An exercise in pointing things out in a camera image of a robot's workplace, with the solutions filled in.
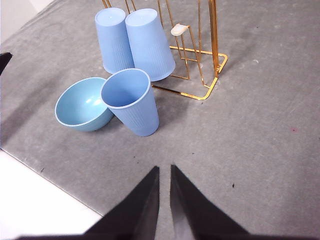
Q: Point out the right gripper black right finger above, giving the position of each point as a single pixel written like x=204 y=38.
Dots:
x=200 y=215

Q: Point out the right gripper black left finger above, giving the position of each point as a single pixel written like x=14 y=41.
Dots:
x=135 y=215

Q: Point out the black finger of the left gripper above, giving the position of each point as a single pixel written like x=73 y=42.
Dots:
x=3 y=61

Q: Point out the blue ribbed plastic cup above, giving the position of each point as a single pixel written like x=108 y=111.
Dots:
x=112 y=42
x=150 y=47
x=140 y=117

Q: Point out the light blue ribbed bowl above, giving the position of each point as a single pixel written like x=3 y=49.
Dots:
x=80 y=110

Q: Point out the white rack peg cap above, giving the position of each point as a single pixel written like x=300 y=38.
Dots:
x=178 y=29

